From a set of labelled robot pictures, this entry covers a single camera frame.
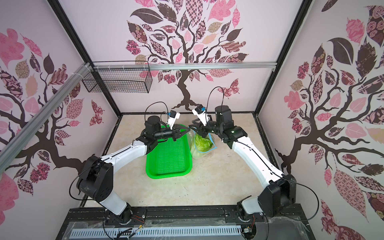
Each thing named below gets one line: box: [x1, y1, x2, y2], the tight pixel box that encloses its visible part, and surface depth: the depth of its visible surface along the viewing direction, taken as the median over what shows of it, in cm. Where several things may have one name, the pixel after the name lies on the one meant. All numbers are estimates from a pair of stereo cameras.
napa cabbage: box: [191, 133, 213, 159], surface depth 80 cm
